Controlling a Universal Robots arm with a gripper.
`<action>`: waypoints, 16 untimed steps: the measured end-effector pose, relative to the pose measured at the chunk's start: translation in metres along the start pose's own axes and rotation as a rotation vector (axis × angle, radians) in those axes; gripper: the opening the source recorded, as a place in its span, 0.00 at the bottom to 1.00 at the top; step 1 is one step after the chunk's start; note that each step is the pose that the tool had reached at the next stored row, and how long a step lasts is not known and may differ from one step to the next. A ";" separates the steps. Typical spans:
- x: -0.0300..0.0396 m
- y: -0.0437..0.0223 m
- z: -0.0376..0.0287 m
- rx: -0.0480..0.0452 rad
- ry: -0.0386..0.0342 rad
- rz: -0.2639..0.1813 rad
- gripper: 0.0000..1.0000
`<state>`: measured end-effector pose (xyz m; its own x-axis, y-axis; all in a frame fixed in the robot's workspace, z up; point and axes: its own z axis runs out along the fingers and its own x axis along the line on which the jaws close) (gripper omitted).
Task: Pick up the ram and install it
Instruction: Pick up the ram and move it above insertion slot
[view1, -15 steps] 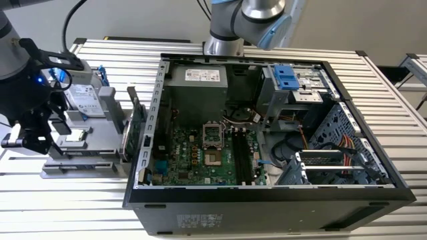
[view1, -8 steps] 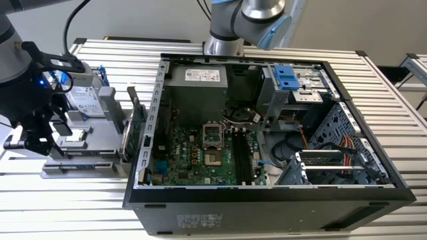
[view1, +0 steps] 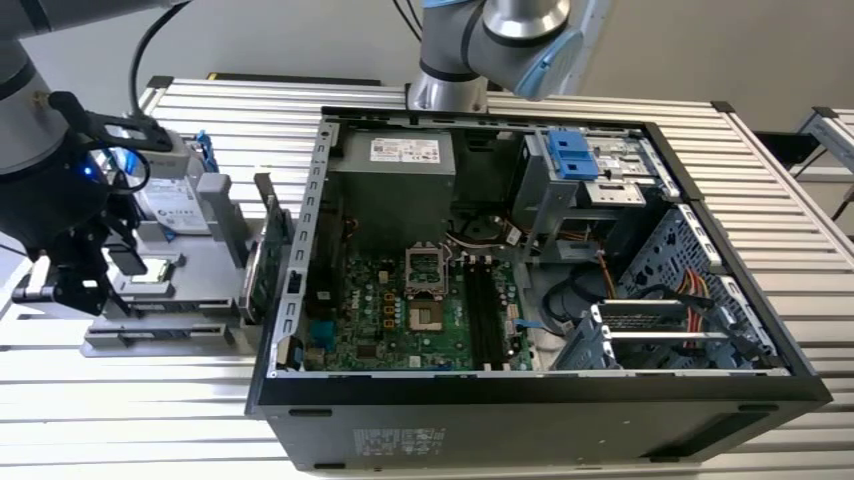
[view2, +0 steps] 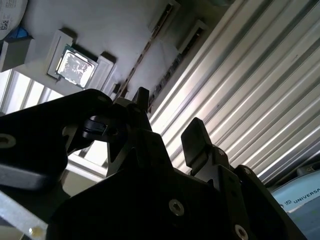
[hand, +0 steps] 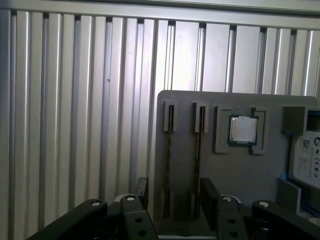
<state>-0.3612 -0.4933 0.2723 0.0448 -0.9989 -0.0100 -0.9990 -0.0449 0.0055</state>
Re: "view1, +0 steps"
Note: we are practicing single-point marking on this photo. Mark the silver CPU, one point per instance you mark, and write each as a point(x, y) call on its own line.
point(158, 274)

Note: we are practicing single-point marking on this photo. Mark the blue plastic drive latch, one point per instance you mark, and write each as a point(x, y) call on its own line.
point(572, 155)

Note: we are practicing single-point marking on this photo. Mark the metal drive cage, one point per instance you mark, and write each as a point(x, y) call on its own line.
point(600, 195)

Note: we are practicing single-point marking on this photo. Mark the metal disk bay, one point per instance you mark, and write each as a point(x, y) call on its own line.
point(640, 310)

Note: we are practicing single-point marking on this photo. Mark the CPU socket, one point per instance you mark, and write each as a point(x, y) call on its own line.
point(425, 316)

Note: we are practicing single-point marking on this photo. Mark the black open PC case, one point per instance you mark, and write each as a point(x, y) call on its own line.
point(533, 430)

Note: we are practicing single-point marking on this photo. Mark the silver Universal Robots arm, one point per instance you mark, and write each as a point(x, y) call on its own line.
point(467, 50)

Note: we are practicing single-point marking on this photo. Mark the slatted metal side table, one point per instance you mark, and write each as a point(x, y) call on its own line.
point(830, 130)

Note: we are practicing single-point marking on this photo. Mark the grey power supply unit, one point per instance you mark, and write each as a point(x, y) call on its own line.
point(393, 200)

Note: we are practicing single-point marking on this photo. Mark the grey parts rack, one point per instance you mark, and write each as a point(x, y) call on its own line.
point(206, 270)

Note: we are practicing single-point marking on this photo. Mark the green graphics card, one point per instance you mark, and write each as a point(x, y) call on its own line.
point(266, 260)

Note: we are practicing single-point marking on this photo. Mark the green motherboard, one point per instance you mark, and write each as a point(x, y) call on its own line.
point(373, 325)

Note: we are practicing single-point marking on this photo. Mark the RAM slot with white clip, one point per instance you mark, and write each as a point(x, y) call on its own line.
point(500, 315)
point(483, 315)

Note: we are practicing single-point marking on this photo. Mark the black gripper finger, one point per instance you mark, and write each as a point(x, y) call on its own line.
point(80, 280)
point(126, 260)

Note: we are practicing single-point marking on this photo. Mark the hard disk in blue carrier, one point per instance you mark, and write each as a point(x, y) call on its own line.
point(176, 210)

